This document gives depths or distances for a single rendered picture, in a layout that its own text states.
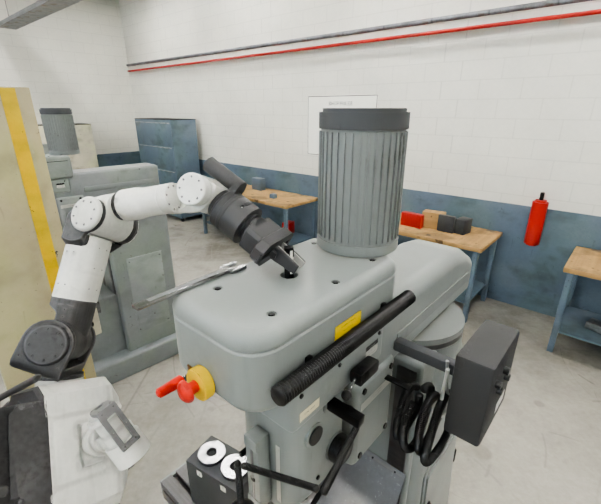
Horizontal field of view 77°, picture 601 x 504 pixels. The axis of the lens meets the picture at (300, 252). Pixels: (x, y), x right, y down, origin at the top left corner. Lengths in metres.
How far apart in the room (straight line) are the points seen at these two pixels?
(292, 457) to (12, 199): 1.82
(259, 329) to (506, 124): 4.45
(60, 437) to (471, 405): 0.82
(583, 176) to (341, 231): 4.06
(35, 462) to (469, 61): 4.88
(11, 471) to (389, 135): 0.92
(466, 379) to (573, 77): 4.11
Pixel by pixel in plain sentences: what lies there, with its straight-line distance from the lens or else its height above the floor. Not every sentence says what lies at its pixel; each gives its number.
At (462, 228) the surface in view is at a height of 0.96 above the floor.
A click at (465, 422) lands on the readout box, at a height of 1.57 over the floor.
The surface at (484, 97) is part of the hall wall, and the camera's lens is 4.94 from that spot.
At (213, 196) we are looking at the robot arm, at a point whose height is 2.04.
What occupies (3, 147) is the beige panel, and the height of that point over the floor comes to 2.04.
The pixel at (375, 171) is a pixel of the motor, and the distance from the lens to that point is 0.83.
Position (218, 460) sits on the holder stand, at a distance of 1.42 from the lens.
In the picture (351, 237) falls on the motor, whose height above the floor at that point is 1.94.
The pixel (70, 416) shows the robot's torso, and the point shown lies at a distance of 0.93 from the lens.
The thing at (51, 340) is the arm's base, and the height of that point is 1.78.
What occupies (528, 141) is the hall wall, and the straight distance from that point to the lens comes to 4.82.
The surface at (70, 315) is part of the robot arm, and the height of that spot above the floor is 1.80.
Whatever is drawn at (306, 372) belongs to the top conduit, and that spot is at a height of 1.80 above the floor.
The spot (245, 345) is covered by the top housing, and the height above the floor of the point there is 1.87.
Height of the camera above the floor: 2.21
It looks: 21 degrees down
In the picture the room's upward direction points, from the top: straight up
